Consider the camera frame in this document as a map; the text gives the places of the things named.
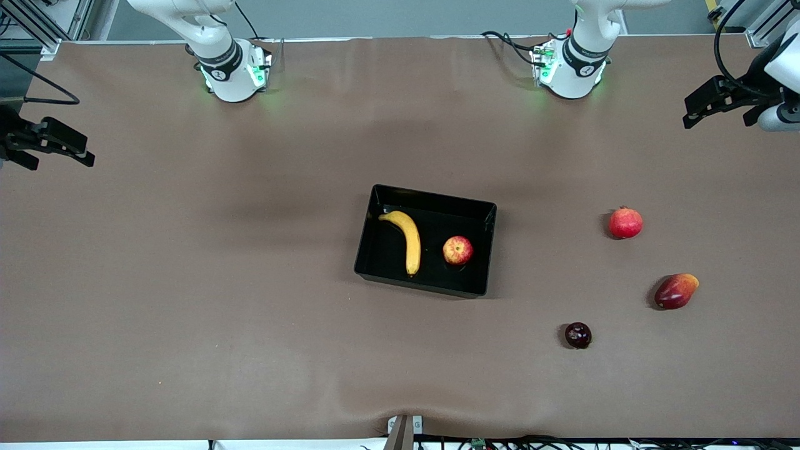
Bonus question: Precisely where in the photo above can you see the red yellow apple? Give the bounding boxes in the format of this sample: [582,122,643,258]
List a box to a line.
[442,236,474,266]

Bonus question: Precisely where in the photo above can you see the black plastic box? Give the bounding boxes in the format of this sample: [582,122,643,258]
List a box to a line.
[354,184,498,299]

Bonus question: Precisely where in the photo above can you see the yellow banana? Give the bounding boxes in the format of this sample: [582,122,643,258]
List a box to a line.
[379,211,422,277]

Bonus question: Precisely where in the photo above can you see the red pomegranate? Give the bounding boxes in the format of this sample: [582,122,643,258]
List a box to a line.
[609,206,644,240]

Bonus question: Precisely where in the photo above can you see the brown table cover sheet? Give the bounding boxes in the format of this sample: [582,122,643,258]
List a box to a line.
[0,34,800,441]

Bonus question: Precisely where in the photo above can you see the red yellow mango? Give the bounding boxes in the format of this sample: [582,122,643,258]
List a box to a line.
[654,273,700,311]

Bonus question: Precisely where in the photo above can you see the dark purple round fruit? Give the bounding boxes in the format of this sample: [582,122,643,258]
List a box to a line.
[564,322,593,349]

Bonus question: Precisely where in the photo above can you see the aluminium frame profile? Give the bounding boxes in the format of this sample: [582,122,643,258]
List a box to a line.
[0,0,94,61]
[706,0,800,49]

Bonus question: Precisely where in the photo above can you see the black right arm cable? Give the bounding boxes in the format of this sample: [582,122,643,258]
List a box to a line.
[0,53,81,106]

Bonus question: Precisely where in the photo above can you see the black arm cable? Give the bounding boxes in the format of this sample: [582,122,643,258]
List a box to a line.
[0,53,81,106]
[714,0,782,99]

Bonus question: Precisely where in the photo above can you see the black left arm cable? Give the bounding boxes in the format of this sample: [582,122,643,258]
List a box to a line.
[714,0,782,99]

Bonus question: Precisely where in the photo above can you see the black base cable bundle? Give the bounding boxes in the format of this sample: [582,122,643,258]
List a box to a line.
[480,29,551,68]

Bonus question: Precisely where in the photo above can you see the metal table edge bracket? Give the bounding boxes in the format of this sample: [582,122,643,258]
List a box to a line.
[386,414,424,450]

